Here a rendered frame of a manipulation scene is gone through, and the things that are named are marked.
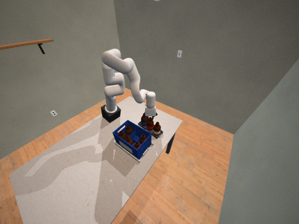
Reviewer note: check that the brown glass bottle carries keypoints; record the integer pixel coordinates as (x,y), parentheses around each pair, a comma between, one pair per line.
(144,120)
(129,140)
(150,124)
(156,129)
(122,135)
(128,130)
(136,145)
(142,138)

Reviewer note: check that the dark blue crate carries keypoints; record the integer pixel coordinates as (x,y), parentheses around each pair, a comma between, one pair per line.
(135,136)

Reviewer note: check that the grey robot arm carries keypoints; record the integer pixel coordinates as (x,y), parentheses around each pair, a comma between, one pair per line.
(115,81)

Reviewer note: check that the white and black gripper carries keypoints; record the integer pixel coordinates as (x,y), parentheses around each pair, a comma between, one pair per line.
(150,112)

